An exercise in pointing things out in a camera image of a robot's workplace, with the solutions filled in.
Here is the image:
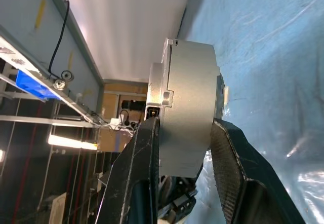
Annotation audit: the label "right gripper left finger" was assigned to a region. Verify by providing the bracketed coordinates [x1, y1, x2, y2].
[100, 116, 160, 224]

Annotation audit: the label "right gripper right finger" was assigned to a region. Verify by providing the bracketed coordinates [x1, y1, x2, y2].
[209, 117, 307, 224]

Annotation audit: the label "silver motor housing copper windings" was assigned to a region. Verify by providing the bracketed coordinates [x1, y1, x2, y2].
[159, 40, 227, 179]

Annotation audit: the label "white power strip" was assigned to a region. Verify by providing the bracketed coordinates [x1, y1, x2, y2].
[109, 117, 139, 131]

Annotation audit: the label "fluorescent light tube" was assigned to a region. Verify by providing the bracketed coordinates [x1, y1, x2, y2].
[47, 133, 98, 151]

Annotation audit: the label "round silver caster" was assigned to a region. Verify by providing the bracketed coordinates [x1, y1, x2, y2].
[53, 79, 67, 90]
[60, 70, 75, 81]

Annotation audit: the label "blue plastic table cover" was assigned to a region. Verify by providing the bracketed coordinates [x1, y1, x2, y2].
[177, 0, 324, 224]

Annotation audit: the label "blue plastic bin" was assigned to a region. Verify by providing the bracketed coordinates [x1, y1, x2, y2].
[15, 69, 60, 101]

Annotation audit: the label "black hanging cable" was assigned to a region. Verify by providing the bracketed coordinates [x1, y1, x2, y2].
[48, 0, 70, 79]

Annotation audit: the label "grey metal frame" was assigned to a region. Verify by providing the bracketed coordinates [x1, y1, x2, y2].
[42, 0, 105, 123]

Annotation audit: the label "white shelf rail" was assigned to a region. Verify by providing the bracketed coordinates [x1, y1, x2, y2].
[0, 25, 102, 126]

